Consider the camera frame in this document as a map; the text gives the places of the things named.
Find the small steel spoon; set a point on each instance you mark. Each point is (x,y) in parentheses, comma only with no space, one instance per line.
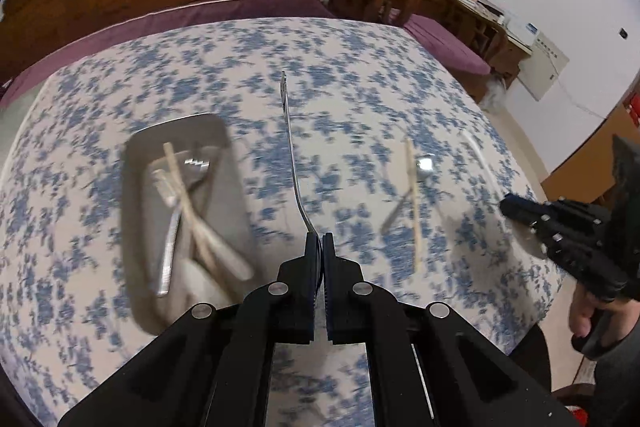
(423,167)

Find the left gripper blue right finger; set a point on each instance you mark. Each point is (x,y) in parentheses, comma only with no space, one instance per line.
(429,366)

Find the white ceramic soup spoon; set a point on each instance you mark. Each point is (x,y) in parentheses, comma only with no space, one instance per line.
(200,287)

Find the white router box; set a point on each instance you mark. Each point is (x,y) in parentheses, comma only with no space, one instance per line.
(524,32)

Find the dark steel spork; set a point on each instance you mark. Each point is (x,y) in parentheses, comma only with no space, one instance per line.
(289,135)

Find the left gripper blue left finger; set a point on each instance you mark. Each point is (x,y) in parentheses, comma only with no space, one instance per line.
(212,366)

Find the purple sofa cushion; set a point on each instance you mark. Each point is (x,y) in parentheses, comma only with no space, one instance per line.
(154,23)

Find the blue floral tablecloth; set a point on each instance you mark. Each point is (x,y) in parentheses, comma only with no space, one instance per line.
(356,91)

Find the wooden side table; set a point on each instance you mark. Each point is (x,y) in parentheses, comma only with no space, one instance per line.
(486,38)

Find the plastic bag under table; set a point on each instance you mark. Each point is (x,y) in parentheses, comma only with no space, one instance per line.
(493,99)

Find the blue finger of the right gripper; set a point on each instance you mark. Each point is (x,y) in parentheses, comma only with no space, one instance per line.
(525,211)

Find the purple armchair cushion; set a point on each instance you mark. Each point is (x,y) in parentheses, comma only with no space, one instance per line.
(451,52)

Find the brown cardboard sheet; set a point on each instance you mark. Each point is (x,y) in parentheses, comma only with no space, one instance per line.
(588,173)

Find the light bamboo chopstick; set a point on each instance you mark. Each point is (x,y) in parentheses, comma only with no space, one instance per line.
(207,241)
(415,208)

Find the grey metal tray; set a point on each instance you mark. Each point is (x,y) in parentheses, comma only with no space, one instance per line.
(144,217)

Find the steel fork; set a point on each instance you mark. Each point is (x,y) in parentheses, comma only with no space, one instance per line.
(195,168)

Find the white wall panel cover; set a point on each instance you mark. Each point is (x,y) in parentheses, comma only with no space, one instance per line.
(542,68)

